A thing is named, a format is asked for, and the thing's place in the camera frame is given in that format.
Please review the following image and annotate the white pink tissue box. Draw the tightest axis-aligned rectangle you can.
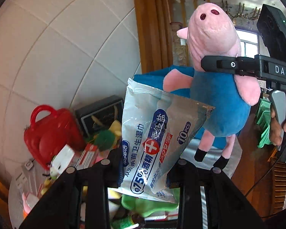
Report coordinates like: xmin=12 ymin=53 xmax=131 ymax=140
xmin=50 ymin=144 xmax=75 ymax=178

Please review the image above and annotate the blue plastic crate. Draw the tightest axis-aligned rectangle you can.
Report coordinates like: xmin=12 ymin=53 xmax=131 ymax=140
xmin=133 ymin=65 xmax=241 ymax=149

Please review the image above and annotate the white charger with cable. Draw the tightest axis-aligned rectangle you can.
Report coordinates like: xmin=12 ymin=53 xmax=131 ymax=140
xmin=24 ymin=158 xmax=35 ymax=171

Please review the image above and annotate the red bear suitcase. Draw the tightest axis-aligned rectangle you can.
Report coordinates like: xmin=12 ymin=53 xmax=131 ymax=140
xmin=24 ymin=105 xmax=86 ymax=170

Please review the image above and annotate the right hand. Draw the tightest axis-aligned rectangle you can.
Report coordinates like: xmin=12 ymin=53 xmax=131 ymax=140
xmin=269 ymin=106 xmax=286 ymax=146

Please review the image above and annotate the red white medicine box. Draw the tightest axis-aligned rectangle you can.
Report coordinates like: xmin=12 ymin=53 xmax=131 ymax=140
xmin=75 ymin=144 xmax=99 ymax=170

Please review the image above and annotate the black gift box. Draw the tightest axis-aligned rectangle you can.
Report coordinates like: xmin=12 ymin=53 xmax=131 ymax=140
xmin=75 ymin=95 xmax=124 ymax=138

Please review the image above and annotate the alcohol wipes pack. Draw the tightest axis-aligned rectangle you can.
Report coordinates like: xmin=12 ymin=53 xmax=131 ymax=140
xmin=118 ymin=79 xmax=214 ymax=203

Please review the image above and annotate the pink pig blue plush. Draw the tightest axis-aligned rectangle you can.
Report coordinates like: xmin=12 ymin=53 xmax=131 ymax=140
xmin=163 ymin=3 xmax=261 ymax=170

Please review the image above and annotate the green plush toy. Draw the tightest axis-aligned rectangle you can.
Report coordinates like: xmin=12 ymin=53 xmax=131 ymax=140
xmin=121 ymin=194 xmax=179 ymax=218

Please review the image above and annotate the green duck plush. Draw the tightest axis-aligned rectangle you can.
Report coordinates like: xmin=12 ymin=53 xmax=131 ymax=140
xmin=86 ymin=120 xmax=122 ymax=152

